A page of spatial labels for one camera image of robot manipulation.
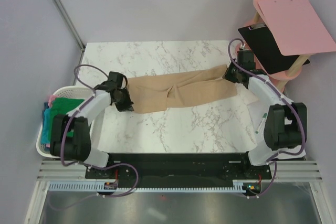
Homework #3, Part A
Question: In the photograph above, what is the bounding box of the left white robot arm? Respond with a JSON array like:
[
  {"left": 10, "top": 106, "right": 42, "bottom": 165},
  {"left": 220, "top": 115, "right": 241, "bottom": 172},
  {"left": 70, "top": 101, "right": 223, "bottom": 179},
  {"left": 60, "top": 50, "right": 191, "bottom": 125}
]
[{"left": 49, "top": 72, "right": 134, "bottom": 178}]

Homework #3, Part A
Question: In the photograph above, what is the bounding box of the white slotted cable duct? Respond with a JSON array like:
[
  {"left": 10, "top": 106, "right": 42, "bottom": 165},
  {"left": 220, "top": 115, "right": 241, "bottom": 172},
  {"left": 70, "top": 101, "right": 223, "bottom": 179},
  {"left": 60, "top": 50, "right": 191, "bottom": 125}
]
[{"left": 48, "top": 181, "right": 260, "bottom": 193}]

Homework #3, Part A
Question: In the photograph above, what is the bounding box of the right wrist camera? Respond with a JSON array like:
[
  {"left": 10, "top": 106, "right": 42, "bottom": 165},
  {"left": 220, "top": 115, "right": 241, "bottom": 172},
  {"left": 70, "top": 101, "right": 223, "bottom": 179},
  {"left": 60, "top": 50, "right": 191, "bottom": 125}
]
[{"left": 236, "top": 44, "right": 249, "bottom": 51}]

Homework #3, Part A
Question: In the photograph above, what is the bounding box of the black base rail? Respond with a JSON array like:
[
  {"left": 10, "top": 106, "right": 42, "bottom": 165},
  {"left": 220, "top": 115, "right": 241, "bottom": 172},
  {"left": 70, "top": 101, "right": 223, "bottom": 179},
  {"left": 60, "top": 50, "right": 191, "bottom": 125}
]
[{"left": 85, "top": 153, "right": 271, "bottom": 187}]

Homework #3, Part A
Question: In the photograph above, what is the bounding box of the beige t shirt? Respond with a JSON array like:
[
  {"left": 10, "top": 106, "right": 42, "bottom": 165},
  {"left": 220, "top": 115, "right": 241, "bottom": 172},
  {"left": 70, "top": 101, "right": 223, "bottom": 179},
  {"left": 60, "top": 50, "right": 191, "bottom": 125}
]
[{"left": 128, "top": 65, "right": 237, "bottom": 114}]

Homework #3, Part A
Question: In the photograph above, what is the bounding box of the black clipboard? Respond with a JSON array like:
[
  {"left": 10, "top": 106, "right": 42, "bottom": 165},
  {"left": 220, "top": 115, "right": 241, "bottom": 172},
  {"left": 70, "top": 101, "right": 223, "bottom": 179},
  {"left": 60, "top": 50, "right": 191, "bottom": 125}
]
[{"left": 238, "top": 23, "right": 299, "bottom": 74}]

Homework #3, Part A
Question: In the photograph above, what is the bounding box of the blue t shirt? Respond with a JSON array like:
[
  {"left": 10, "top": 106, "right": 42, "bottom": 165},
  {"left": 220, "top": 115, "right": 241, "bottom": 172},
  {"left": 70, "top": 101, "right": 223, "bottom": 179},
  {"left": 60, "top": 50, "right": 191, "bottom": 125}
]
[{"left": 40, "top": 108, "right": 51, "bottom": 145}]

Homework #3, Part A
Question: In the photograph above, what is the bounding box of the pink two-tier side table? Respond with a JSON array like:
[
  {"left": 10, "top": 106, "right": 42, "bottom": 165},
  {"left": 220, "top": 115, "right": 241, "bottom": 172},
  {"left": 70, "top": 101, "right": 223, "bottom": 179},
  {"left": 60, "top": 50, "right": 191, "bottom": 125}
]
[{"left": 238, "top": 0, "right": 313, "bottom": 90}]

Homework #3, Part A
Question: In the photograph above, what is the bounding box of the pink paper sheet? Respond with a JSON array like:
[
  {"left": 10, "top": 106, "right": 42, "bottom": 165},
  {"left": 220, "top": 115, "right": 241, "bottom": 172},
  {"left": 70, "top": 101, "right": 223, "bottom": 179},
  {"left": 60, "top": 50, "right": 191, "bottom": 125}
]
[{"left": 258, "top": 0, "right": 335, "bottom": 56}]

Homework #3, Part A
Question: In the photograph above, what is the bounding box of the purple cable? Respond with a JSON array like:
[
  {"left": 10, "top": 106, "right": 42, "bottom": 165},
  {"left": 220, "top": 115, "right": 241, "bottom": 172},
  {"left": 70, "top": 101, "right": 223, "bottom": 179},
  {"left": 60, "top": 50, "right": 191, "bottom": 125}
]
[
  {"left": 227, "top": 38, "right": 308, "bottom": 162},
  {"left": 60, "top": 64, "right": 110, "bottom": 167}
]

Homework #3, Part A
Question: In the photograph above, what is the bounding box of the white paper sheet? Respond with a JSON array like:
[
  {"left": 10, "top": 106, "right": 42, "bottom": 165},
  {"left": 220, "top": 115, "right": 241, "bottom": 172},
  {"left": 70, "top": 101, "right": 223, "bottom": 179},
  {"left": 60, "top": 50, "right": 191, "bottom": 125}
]
[{"left": 236, "top": 82, "right": 307, "bottom": 161}]

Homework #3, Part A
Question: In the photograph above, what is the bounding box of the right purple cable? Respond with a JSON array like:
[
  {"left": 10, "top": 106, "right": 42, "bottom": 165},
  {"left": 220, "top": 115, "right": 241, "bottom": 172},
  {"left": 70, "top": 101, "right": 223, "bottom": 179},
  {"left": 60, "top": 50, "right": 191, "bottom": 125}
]
[{"left": 227, "top": 38, "right": 308, "bottom": 162}]

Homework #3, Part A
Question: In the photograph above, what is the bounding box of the green t shirt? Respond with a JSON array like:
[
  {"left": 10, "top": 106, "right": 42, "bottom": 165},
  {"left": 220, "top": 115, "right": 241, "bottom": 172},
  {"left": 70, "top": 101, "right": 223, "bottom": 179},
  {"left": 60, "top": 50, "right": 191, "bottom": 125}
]
[{"left": 48, "top": 98, "right": 84, "bottom": 141}]

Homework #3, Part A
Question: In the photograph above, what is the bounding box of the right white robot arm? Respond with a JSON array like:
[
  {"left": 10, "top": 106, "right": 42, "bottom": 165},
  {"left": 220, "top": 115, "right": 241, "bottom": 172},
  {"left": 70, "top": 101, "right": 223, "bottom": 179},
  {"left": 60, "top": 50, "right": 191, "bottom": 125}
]
[{"left": 223, "top": 49, "right": 307, "bottom": 179}]

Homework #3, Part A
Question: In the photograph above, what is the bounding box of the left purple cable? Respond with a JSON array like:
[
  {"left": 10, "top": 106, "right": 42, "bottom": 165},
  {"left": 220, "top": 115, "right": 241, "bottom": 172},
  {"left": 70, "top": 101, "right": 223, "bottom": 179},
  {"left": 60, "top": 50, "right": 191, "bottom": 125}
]
[{"left": 60, "top": 64, "right": 110, "bottom": 167}]

